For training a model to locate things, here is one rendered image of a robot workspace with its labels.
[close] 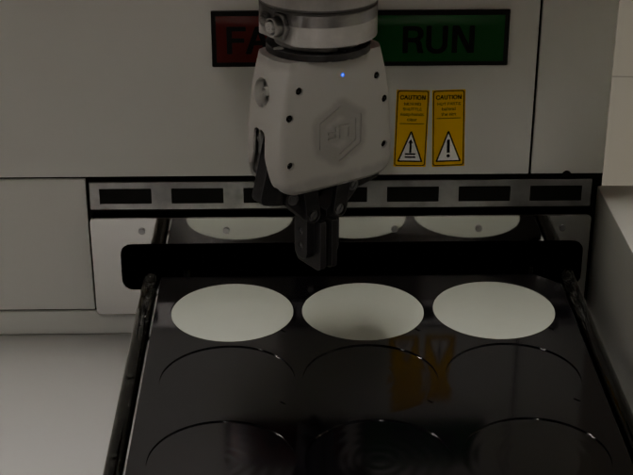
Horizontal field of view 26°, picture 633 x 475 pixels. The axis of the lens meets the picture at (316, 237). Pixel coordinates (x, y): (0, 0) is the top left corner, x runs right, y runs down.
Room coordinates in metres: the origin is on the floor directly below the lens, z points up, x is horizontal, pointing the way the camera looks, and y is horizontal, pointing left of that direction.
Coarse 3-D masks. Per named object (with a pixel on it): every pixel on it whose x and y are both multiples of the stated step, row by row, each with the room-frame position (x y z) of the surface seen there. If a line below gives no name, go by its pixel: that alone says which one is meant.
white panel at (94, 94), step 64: (0, 0) 1.10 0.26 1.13; (64, 0) 1.10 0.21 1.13; (128, 0) 1.10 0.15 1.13; (192, 0) 1.10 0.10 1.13; (256, 0) 1.10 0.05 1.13; (384, 0) 1.11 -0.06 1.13; (448, 0) 1.11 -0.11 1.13; (512, 0) 1.11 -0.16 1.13; (576, 0) 1.11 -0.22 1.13; (0, 64) 1.10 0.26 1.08; (64, 64) 1.10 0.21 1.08; (128, 64) 1.10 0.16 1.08; (192, 64) 1.10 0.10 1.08; (384, 64) 1.10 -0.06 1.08; (448, 64) 1.11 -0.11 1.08; (512, 64) 1.11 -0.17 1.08; (576, 64) 1.11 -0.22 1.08; (0, 128) 1.10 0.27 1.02; (64, 128) 1.10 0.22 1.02; (128, 128) 1.10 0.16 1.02; (192, 128) 1.10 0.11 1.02; (512, 128) 1.11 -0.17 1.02; (576, 128) 1.11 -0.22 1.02; (0, 192) 1.10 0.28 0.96; (64, 192) 1.10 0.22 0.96; (0, 256) 1.10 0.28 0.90; (64, 256) 1.10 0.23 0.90; (576, 256) 1.12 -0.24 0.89; (0, 320) 1.10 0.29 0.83; (64, 320) 1.10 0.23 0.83; (128, 320) 1.10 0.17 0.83
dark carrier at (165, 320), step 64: (192, 384) 0.88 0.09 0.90; (256, 384) 0.88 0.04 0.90; (320, 384) 0.88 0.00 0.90; (384, 384) 0.88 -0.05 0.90; (448, 384) 0.88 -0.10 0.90; (512, 384) 0.88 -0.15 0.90; (576, 384) 0.88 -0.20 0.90; (192, 448) 0.80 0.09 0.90; (256, 448) 0.80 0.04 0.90; (320, 448) 0.80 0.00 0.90; (384, 448) 0.80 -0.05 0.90; (448, 448) 0.80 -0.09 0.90; (512, 448) 0.80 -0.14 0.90; (576, 448) 0.80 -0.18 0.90
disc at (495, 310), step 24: (456, 288) 1.04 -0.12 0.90; (480, 288) 1.04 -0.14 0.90; (504, 288) 1.04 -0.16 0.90; (528, 288) 1.04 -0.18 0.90; (456, 312) 1.00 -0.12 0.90; (480, 312) 1.00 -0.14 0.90; (504, 312) 1.00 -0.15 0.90; (528, 312) 1.00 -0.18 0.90; (552, 312) 1.00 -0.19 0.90; (480, 336) 0.95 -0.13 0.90; (504, 336) 0.95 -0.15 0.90
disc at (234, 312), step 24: (216, 288) 1.04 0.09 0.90; (240, 288) 1.04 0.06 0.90; (264, 288) 1.04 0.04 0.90; (192, 312) 1.00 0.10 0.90; (216, 312) 1.00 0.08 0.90; (240, 312) 1.00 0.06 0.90; (264, 312) 1.00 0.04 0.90; (288, 312) 1.00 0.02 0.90; (216, 336) 0.95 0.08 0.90; (240, 336) 0.95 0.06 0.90
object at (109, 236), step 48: (96, 240) 1.09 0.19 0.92; (144, 240) 1.09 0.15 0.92; (192, 240) 1.09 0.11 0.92; (240, 240) 1.09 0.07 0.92; (288, 240) 1.09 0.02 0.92; (384, 240) 1.09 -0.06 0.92; (432, 240) 1.10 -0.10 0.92; (480, 240) 1.10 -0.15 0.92; (528, 240) 1.10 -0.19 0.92; (576, 240) 1.10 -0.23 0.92; (96, 288) 1.09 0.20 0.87
